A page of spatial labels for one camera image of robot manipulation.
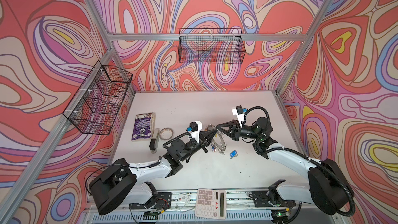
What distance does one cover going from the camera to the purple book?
949mm

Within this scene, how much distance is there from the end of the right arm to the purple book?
453mm

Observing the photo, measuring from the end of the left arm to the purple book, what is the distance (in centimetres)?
38

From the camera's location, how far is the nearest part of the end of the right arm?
0.65 m
